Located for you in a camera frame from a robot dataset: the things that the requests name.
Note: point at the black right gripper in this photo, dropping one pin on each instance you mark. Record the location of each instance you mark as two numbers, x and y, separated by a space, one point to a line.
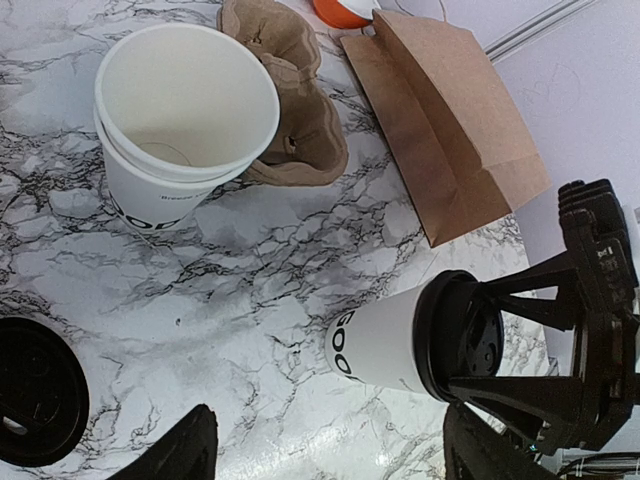
595 283

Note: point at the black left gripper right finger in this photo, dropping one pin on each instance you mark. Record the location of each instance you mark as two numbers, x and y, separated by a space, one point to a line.
474 450

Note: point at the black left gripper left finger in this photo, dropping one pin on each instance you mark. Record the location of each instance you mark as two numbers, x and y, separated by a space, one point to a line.
187 451

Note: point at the black plastic cup lid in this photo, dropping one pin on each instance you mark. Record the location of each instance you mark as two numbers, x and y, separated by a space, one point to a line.
44 395

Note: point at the white paper cups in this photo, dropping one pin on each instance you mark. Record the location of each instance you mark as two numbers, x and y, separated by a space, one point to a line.
179 109

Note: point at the brown paper takeout bag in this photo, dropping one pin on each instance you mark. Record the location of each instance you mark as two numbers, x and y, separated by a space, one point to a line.
463 150

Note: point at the brown cardboard cup carrier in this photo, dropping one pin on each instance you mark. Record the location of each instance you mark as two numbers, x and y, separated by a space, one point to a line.
309 148

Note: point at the orange white bowl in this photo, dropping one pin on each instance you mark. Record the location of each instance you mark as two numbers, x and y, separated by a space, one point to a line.
346 14

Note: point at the right rear aluminium post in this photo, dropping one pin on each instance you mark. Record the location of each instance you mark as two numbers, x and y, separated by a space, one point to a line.
543 22

